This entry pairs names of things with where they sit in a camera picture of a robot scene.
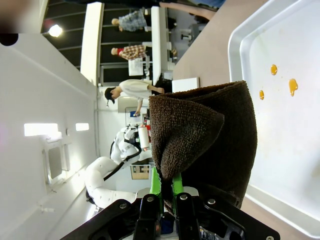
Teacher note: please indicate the person's left forearm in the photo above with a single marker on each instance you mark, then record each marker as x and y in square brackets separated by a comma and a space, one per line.
[187, 10]

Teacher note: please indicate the pink white lint roller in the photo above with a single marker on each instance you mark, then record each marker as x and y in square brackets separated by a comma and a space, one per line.
[143, 137]

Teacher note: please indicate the large orange sauce drop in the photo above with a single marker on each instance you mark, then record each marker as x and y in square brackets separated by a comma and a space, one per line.
[293, 86]

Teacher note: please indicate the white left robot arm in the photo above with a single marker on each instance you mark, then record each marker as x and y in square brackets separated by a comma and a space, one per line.
[100, 180]

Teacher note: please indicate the bystander in white shirt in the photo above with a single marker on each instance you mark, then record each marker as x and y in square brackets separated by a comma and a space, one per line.
[132, 91]

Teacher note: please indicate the bystander in red plaid shirt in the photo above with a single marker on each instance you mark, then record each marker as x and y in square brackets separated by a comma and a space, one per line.
[130, 52]

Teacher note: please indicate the white box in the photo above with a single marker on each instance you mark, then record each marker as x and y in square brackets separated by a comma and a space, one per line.
[185, 85]

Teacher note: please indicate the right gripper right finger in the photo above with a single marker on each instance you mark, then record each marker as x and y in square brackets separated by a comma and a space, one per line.
[190, 220]

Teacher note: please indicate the small orange sauce drop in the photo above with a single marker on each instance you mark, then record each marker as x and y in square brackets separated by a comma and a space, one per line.
[273, 69]
[261, 95]

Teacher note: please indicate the ceiling air conditioner unit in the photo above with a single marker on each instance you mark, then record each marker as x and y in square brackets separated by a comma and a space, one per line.
[56, 162]

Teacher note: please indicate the dark brown cloth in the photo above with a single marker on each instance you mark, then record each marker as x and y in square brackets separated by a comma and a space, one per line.
[200, 135]

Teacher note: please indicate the silver metal tray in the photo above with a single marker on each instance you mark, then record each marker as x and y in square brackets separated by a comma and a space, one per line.
[287, 137]

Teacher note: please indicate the white pillar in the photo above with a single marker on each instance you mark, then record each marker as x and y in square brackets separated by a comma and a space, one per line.
[91, 42]

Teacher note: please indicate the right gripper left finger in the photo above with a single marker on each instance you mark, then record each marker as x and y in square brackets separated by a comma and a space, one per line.
[147, 220]

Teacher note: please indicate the person's blue jeans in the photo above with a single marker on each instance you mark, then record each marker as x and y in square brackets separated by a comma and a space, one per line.
[210, 2]

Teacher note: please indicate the round ceiling light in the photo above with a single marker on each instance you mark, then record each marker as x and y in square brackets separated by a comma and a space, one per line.
[55, 30]

